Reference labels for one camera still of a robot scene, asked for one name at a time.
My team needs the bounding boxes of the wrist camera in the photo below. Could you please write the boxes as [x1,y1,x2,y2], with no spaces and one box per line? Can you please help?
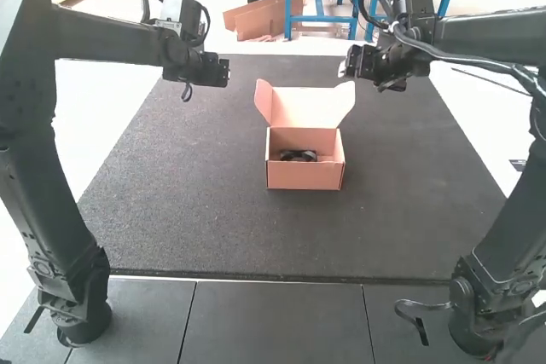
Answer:
[154,0,206,45]
[398,0,439,20]

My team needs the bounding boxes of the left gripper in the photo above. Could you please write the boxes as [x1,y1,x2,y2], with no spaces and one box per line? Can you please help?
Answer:
[186,49,231,88]

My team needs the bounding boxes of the black square fan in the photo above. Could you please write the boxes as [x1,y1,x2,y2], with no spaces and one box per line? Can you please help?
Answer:
[279,148,319,164]

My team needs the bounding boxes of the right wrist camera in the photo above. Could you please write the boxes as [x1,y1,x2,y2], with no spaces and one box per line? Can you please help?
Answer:
[398,0,439,20]

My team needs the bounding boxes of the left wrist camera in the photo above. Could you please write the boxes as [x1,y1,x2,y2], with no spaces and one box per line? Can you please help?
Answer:
[154,0,206,45]

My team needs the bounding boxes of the dark base panel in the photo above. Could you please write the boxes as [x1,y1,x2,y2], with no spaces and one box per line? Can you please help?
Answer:
[177,280,376,364]
[0,278,197,364]
[362,285,546,364]

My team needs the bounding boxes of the black mat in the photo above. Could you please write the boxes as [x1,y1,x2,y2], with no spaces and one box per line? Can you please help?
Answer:
[76,53,508,284]

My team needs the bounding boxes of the flat cardboard sheet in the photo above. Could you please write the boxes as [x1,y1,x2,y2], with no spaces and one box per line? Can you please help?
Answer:
[222,0,307,42]

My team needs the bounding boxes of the cardboard box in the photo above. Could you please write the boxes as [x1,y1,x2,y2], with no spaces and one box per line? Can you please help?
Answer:
[253,78,357,192]

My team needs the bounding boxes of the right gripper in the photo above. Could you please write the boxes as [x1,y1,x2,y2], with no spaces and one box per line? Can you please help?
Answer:
[338,43,387,81]

